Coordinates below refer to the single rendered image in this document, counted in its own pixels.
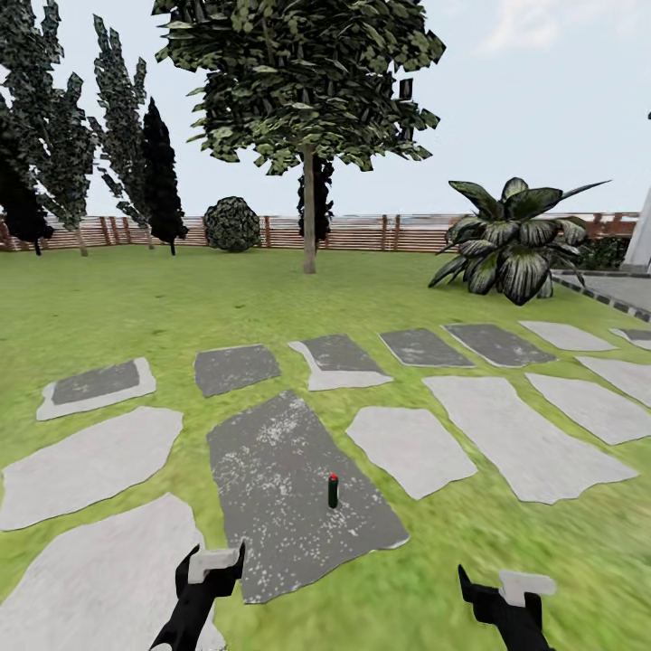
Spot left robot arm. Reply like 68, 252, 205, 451
149, 543, 245, 651

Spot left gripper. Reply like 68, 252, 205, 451
175, 543, 245, 619

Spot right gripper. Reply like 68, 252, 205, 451
458, 568, 543, 650

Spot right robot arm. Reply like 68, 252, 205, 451
458, 568, 556, 651

